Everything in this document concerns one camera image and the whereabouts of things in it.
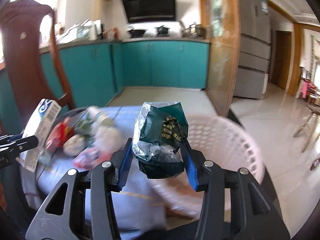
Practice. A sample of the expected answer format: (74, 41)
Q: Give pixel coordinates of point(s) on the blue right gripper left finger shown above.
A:
(125, 159)

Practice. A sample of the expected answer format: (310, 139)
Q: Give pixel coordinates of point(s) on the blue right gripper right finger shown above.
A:
(189, 160)

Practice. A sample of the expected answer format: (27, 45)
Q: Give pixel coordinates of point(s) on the white blue toothpaste box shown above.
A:
(39, 125)

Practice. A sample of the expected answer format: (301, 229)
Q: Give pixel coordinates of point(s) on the pink white snack packet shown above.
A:
(90, 157)

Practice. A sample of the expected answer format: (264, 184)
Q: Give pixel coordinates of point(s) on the dark green foil wrapper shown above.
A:
(157, 137)

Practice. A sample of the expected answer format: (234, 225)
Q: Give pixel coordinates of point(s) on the white tissue ball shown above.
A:
(74, 146)

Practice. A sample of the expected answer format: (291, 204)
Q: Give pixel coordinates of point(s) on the red snack wrapper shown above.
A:
(62, 132)

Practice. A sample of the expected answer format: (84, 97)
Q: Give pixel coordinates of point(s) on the green leafy stem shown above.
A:
(83, 125)

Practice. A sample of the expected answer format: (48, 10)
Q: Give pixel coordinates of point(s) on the teal lower kitchen cabinets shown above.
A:
(99, 71)

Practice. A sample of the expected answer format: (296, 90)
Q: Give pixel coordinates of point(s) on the blue checked tablecloth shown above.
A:
(73, 203)

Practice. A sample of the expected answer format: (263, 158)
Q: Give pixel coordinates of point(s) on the black wok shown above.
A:
(136, 33)

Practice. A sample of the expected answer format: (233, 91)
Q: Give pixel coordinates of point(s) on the dark wooden chair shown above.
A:
(20, 27)

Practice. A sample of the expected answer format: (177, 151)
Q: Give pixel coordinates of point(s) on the silver refrigerator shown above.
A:
(255, 49)

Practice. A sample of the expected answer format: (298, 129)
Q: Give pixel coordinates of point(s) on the dark cooking pot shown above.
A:
(162, 31)

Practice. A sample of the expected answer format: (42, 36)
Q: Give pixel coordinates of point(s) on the white dish rack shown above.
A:
(79, 31)

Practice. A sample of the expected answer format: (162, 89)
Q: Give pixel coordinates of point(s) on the wooden side table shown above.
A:
(309, 126)

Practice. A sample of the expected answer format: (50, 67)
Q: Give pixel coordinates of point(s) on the brown wooden door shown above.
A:
(282, 59)

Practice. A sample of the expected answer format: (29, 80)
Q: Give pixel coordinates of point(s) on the black range hood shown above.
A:
(138, 11)

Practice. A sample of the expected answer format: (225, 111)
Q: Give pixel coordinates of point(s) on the wooden frosted glass door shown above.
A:
(223, 31)

